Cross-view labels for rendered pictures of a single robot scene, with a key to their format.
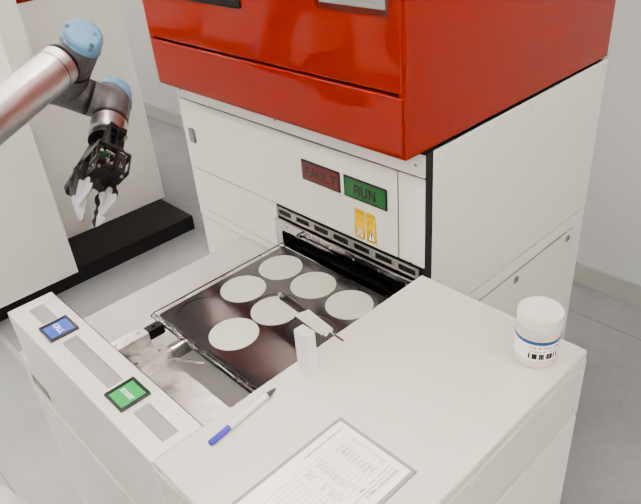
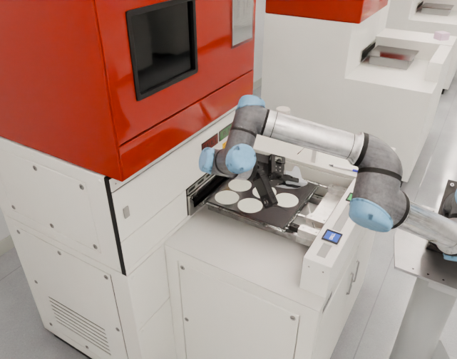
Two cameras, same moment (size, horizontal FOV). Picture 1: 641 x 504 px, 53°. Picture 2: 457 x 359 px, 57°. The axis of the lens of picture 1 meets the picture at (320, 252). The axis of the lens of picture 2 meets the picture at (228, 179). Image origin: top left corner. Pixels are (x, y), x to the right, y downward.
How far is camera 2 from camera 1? 2.19 m
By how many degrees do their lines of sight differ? 86
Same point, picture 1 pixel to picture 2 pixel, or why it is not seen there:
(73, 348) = (339, 227)
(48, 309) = (318, 251)
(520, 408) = not seen: hidden behind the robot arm
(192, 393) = (324, 207)
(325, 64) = (232, 74)
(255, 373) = (307, 189)
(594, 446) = not seen: hidden behind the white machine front
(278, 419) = (341, 163)
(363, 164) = (226, 118)
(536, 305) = (281, 109)
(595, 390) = not seen: hidden behind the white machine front
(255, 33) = (203, 81)
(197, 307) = (271, 216)
